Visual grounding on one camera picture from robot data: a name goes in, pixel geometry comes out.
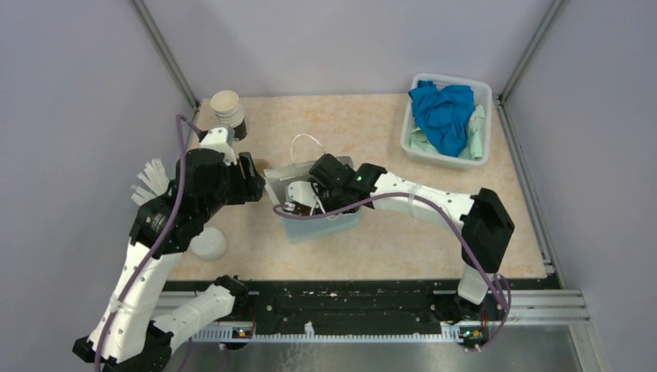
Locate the blue cloth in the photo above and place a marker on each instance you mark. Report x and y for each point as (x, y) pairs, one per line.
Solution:
(428, 95)

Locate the cup of white straws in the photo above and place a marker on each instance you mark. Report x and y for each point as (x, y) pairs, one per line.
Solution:
(155, 183)

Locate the light blue paper bag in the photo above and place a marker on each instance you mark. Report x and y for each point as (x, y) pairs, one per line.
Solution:
(298, 231)

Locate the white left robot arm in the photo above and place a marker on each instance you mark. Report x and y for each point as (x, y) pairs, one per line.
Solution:
(129, 337)

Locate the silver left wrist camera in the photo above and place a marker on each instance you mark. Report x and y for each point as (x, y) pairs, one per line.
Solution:
(220, 140)

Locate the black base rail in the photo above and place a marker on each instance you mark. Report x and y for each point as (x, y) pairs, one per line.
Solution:
(383, 308)

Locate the stack of white lids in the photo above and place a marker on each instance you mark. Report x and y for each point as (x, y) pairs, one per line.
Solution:
(209, 245)

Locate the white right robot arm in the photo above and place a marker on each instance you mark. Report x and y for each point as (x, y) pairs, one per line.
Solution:
(480, 222)

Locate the stack of paper cups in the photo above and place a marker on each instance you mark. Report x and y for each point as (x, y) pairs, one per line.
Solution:
(229, 111)

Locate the white plastic basket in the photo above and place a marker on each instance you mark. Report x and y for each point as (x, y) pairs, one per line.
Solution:
(482, 96)

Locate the light green cloth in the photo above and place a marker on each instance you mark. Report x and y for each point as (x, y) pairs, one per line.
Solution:
(477, 131)

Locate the brown cardboard cup carrier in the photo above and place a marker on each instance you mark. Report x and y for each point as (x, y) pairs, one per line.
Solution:
(261, 165)

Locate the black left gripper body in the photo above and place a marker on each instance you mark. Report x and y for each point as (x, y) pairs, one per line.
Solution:
(240, 188)

